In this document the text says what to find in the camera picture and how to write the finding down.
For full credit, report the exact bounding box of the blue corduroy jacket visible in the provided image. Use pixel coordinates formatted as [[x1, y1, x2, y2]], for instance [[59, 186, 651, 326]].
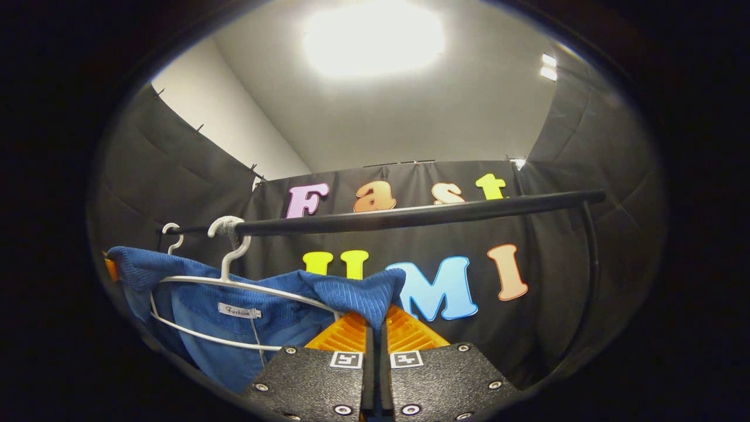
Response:
[[105, 245, 408, 393]]

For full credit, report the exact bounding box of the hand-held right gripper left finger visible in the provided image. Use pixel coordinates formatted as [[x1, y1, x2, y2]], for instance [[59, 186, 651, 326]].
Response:
[[242, 311, 376, 422]]

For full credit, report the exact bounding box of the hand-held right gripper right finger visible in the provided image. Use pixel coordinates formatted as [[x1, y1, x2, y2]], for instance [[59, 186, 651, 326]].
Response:
[[379, 304, 520, 422]]

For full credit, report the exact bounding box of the black backdrop cloth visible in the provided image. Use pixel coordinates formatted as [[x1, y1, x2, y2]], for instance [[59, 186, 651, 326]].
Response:
[[88, 44, 669, 390]]

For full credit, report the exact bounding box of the white plastic hanger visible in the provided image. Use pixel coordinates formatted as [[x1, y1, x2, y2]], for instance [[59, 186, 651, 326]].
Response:
[[162, 222, 185, 256]]

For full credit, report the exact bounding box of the black metal clothes rack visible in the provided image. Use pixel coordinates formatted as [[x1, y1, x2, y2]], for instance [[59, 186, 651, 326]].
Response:
[[158, 189, 606, 382]]

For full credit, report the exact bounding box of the large ceiling light panel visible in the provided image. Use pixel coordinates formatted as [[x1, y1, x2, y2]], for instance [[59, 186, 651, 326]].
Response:
[[302, 3, 446, 80]]

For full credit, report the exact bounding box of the white jacket hanger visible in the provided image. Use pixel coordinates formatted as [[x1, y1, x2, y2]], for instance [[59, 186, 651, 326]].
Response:
[[148, 215, 346, 352]]

